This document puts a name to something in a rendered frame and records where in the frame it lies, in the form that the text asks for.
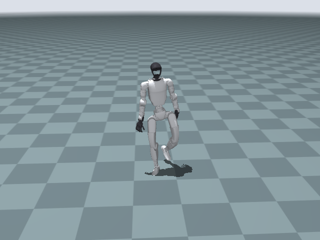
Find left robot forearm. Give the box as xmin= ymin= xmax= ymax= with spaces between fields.
xmin=171 ymin=98 xmax=180 ymax=112

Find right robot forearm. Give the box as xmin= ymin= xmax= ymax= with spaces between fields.
xmin=138 ymin=100 xmax=145 ymax=120

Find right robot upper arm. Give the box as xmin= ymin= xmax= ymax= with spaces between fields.
xmin=140 ymin=81 xmax=149 ymax=106

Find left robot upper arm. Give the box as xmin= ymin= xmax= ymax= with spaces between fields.
xmin=165 ymin=78 xmax=177 ymax=101

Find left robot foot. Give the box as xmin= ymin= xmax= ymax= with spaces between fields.
xmin=161 ymin=145 xmax=171 ymax=161

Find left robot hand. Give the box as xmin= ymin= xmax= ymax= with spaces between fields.
xmin=174 ymin=110 xmax=179 ymax=119

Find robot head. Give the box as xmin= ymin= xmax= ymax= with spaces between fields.
xmin=150 ymin=62 xmax=162 ymax=81

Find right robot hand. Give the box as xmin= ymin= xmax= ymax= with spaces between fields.
xmin=135 ymin=116 xmax=145 ymax=132

